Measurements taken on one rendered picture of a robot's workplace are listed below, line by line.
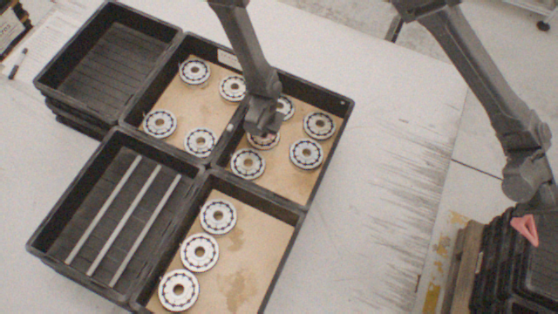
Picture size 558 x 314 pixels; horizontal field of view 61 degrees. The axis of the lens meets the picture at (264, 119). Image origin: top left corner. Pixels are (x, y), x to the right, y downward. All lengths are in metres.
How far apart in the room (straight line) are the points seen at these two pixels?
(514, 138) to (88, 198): 1.09
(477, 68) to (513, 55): 2.27
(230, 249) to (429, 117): 0.88
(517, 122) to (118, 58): 1.22
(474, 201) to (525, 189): 1.56
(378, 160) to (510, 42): 1.77
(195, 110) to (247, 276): 0.54
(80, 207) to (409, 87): 1.20
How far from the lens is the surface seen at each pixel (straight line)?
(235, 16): 0.98
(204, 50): 1.60
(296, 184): 1.42
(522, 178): 1.01
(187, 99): 1.55
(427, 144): 1.76
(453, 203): 2.52
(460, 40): 0.90
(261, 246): 1.35
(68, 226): 1.44
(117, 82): 1.63
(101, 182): 1.46
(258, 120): 1.22
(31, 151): 1.73
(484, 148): 2.74
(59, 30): 1.99
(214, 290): 1.33
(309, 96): 1.53
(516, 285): 1.91
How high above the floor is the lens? 2.13
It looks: 59 degrees down
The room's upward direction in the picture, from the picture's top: 7 degrees clockwise
